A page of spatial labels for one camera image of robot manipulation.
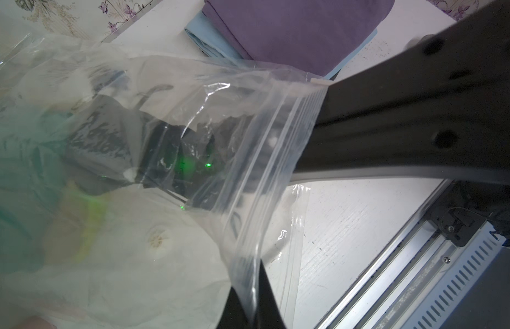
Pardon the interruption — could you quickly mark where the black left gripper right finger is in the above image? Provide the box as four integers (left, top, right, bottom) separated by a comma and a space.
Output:
254, 261, 286, 329

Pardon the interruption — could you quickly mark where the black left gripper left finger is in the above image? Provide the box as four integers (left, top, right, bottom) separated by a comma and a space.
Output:
216, 288, 249, 329

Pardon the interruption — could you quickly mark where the clear plastic vacuum bag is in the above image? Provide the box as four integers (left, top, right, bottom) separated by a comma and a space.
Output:
0, 14, 328, 328

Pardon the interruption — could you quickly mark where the purple garment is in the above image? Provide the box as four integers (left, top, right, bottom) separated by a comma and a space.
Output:
202, 0, 394, 76

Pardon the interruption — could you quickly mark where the light blue garment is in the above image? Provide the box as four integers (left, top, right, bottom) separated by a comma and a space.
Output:
184, 12, 378, 80

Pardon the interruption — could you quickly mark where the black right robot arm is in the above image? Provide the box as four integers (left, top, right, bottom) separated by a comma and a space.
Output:
68, 1, 510, 212

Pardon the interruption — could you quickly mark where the yellow folded garment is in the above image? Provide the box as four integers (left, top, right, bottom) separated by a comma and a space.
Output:
71, 184, 110, 263

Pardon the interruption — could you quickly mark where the beige folded garment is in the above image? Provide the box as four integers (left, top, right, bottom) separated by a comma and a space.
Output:
43, 181, 85, 265

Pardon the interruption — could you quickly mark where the green folded garment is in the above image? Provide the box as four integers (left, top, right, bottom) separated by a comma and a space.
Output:
0, 111, 68, 274

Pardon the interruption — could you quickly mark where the aluminium mounting rail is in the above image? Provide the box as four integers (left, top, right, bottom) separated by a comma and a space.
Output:
317, 180, 465, 328

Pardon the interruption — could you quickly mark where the white slotted cable duct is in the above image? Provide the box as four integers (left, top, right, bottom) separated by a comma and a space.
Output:
402, 223, 505, 329

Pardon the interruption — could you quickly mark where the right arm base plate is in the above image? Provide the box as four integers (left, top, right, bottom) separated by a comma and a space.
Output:
424, 181, 510, 249

